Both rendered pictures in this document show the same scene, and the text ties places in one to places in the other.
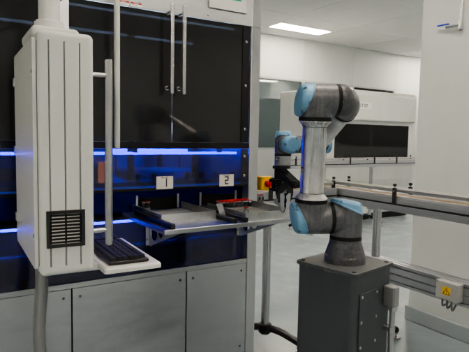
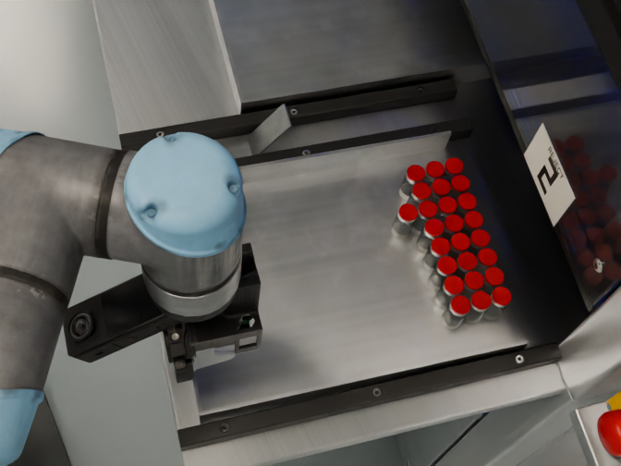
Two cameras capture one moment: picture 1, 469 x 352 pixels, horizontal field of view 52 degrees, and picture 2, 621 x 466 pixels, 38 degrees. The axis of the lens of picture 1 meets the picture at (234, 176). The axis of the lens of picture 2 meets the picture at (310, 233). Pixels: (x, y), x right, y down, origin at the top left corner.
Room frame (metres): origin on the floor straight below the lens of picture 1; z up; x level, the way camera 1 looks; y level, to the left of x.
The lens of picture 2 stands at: (2.29, -0.47, 1.76)
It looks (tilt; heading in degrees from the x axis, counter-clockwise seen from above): 63 degrees down; 97
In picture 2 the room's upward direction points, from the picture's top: 12 degrees clockwise
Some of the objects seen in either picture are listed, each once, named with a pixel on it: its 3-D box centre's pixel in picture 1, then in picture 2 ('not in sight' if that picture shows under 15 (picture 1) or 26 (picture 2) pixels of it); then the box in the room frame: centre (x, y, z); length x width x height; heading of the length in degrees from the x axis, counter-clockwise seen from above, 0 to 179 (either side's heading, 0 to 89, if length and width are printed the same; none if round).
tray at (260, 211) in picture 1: (248, 209); (334, 267); (2.27, -0.07, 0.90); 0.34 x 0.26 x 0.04; 32
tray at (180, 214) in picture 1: (172, 211); (351, 3); (2.19, 0.28, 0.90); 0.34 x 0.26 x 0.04; 32
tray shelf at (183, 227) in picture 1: (212, 216); (330, 139); (2.22, 0.10, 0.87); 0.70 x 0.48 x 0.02; 122
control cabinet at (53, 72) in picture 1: (51, 147); not in sight; (1.70, 0.65, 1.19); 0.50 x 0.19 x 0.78; 30
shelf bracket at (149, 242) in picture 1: (163, 238); not in sight; (2.07, 0.30, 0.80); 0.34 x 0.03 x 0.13; 32
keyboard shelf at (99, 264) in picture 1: (104, 255); not in sight; (1.77, 0.48, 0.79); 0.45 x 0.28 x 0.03; 30
